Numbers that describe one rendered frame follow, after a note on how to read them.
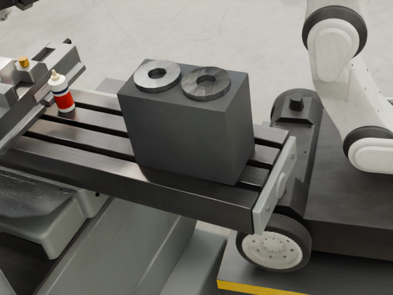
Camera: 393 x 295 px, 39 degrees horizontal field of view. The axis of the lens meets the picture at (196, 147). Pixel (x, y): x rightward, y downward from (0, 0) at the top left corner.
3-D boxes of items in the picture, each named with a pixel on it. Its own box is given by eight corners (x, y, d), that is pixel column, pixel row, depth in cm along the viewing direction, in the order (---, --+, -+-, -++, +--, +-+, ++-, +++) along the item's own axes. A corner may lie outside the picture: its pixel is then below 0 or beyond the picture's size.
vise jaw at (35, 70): (9, 63, 140) (3, 50, 137) (48, 70, 135) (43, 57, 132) (-7, 77, 136) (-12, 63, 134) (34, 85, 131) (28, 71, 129)
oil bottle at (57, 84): (65, 101, 137) (51, 64, 130) (78, 103, 135) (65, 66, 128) (55, 111, 135) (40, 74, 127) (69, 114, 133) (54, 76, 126)
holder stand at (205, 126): (161, 127, 125) (144, 51, 111) (255, 146, 116) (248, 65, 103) (136, 164, 117) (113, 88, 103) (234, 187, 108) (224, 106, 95)
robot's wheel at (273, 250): (312, 263, 155) (312, 216, 142) (310, 278, 152) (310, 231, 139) (241, 253, 161) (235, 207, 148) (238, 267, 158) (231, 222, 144)
